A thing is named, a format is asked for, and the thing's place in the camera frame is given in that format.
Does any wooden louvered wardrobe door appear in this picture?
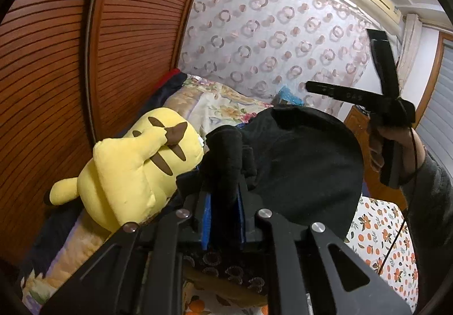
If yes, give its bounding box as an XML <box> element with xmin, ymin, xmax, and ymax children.
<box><xmin>1</xmin><ymin>0</ymin><xmax>193</xmax><ymax>264</ymax></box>

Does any red blanket edge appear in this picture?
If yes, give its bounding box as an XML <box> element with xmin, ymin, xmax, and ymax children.
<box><xmin>154</xmin><ymin>68</ymin><xmax>180</xmax><ymax>91</ymax></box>

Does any wooden sideboard cabinet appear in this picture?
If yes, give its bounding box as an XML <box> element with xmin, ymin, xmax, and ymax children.
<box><xmin>343</xmin><ymin>105</ymin><xmax>408</xmax><ymax>212</ymax></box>

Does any floral bedspread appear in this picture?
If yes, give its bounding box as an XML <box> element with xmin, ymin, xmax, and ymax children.
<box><xmin>19</xmin><ymin>75</ymin><xmax>270</xmax><ymax>314</ymax></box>

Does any black cable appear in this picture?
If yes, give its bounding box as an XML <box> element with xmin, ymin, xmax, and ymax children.
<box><xmin>377</xmin><ymin>127</ymin><xmax>421</xmax><ymax>276</ymax></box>

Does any orange print white sheet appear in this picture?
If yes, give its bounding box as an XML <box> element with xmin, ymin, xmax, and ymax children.
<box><xmin>183</xmin><ymin>195</ymin><xmax>418</xmax><ymax>314</ymax></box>

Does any circle patterned sheer curtain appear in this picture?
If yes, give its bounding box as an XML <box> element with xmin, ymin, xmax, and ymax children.
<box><xmin>178</xmin><ymin>0</ymin><xmax>372</xmax><ymax>116</ymax></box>

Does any white air conditioner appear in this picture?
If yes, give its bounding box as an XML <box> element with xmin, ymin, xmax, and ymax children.
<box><xmin>349</xmin><ymin>0</ymin><xmax>401</xmax><ymax>35</ymax></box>

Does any grey window blind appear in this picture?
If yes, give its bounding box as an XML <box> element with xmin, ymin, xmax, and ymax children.
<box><xmin>416</xmin><ymin>45</ymin><xmax>453</xmax><ymax>177</ymax></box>

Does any navy blue blanket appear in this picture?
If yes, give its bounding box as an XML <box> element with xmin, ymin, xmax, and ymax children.
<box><xmin>140</xmin><ymin>71</ymin><xmax>187</xmax><ymax>116</ymax></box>

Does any grey sleeved right forearm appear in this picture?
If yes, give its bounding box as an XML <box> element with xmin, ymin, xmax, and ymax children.
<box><xmin>401</xmin><ymin>154</ymin><xmax>452</xmax><ymax>307</ymax></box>

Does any person's right hand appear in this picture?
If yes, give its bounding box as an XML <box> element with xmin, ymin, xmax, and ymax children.
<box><xmin>367</xmin><ymin>122</ymin><xmax>426</xmax><ymax>181</ymax></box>

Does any beige tied curtain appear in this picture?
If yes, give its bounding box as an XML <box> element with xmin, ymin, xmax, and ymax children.
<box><xmin>396</xmin><ymin>13</ymin><xmax>422</xmax><ymax>96</ymax></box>

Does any black printed t-shirt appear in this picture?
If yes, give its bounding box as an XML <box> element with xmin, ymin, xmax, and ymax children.
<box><xmin>177</xmin><ymin>106</ymin><xmax>363</xmax><ymax>244</ymax></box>

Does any yellow pikachu plush toy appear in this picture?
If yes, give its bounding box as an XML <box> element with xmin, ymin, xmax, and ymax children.
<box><xmin>49</xmin><ymin>107</ymin><xmax>204</xmax><ymax>232</ymax></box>

